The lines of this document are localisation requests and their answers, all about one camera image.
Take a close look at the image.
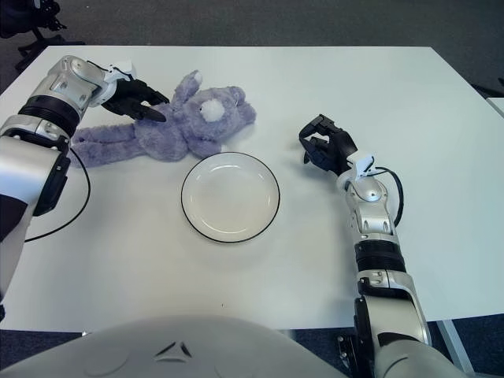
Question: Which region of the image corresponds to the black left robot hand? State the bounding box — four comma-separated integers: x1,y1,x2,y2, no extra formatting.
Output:
102,78,171,122

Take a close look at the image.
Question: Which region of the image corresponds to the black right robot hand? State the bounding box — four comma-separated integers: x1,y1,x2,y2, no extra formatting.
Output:
298,113,359,178

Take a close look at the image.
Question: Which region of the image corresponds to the purple plush bunny doll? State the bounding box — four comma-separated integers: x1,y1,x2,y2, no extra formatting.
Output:
72,69,258,169

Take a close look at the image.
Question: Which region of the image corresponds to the white plate with black rim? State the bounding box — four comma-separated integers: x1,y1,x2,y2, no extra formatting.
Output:
180,151,281,244

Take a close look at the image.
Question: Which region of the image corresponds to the black office chair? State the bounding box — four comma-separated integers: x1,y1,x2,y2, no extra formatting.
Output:
0,0,86,60

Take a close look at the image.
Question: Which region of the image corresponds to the white side table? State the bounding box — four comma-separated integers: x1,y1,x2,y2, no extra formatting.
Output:
486,96,504,119

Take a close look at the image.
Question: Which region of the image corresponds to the grey robot torso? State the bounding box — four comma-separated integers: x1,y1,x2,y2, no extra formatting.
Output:
0,314,454,378

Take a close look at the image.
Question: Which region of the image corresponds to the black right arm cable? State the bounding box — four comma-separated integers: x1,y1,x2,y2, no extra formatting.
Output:
377,167,405,228

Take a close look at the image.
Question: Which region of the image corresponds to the black metal bracket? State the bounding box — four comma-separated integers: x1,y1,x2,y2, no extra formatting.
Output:
336,332,359,369

